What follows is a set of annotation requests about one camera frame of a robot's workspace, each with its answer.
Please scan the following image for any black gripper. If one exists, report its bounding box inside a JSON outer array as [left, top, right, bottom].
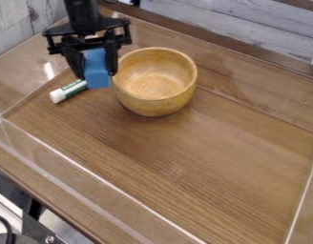
[[42, 0, 132, 80]]

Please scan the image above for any blue rectangular block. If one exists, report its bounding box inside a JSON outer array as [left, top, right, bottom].
[[83, 49, 110, 90]]

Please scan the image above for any brown wooden bowl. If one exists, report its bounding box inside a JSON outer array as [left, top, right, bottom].
[[113, 47, 196, 117]]

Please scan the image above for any green and white marker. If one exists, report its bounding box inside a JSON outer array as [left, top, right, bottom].
[[49, 80, 86, 104]]

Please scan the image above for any clear acrylic front barrier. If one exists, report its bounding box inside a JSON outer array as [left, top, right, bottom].
[[0, 116, 205, 244]]

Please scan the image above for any clear acrylic corner bracket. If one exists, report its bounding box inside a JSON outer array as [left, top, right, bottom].
[[110, 11, 118, 25]]

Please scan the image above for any black metal base plate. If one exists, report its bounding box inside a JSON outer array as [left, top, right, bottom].
[[20, 213, 65, 244]]

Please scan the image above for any black cable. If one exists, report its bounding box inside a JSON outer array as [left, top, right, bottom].
[[0, 213, 14, 244]]

